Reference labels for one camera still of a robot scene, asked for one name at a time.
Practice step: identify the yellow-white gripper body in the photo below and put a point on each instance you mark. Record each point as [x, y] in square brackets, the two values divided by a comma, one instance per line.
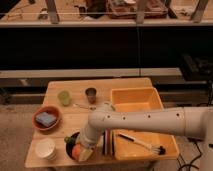
[84, 153]

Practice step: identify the red-orange apple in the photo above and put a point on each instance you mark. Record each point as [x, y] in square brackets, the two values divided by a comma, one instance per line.
[76, 151]

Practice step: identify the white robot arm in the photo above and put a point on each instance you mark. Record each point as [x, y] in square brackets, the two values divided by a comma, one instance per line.
[193, 122]

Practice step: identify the white paper cup stack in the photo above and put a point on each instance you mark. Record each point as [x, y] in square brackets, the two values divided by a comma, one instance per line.
[46, 149]

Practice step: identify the green plastic cup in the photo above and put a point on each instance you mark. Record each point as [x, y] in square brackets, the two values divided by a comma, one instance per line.
[64, 98]

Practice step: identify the metal cup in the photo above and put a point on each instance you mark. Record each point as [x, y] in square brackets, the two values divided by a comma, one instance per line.
[91, 95]

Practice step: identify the dark bowl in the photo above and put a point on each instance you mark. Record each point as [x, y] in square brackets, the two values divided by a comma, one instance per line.
[69, 147]

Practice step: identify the green cucumber toy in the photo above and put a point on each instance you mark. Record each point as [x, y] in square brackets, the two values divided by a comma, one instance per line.
[69, 140]

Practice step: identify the small spoon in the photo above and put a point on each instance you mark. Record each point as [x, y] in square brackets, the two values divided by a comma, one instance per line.
[92, 108]

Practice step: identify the wooden table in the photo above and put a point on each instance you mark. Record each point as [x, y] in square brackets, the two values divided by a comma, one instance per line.
[73, 118]

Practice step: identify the blue sponge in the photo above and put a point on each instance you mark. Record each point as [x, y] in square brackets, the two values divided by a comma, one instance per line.
[46, 119]

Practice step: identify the orange bowl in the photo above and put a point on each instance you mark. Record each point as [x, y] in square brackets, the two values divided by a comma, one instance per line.
[51, 110]

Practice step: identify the yellow plastic tub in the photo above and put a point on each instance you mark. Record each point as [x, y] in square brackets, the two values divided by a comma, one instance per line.
[140, 99]

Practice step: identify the white-handled dish brush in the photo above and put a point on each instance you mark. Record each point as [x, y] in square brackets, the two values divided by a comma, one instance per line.
[158, 150]

